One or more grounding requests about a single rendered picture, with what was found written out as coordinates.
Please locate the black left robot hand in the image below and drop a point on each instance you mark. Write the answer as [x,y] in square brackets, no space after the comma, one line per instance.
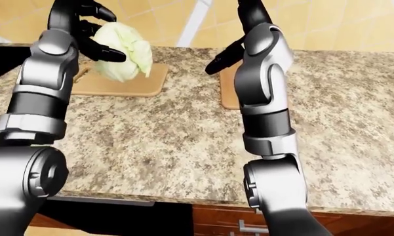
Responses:
[85,29]

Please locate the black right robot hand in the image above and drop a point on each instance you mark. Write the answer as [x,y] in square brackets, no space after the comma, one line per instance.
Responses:
[249,14]

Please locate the pale green cabbage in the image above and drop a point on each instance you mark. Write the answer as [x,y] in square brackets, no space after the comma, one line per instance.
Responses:
[126,52]

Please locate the plain wooden cutting board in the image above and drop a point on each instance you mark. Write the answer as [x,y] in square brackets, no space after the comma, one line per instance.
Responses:
[229,88]

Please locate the black dishwasher front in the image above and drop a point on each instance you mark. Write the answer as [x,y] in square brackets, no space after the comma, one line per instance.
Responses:
[118,216]

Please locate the brown wooden cabinet drawer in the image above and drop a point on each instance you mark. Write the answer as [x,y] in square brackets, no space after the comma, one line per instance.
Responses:
[229,221]

